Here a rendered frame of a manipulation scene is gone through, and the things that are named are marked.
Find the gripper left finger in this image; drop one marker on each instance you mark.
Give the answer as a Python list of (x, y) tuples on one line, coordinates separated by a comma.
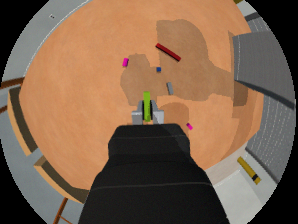
[(138, 115)]

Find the grey rod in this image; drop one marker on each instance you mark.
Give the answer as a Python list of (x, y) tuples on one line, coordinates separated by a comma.
[(170, 89)]

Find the dark red rod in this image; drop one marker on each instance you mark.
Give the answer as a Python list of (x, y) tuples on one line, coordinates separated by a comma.
[(167, 51)]

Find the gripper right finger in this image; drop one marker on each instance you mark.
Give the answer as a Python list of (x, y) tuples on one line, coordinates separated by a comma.
[(156, 115)]

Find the lime green rod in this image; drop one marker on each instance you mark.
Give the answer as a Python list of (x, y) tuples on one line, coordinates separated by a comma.
[(147, 106)]

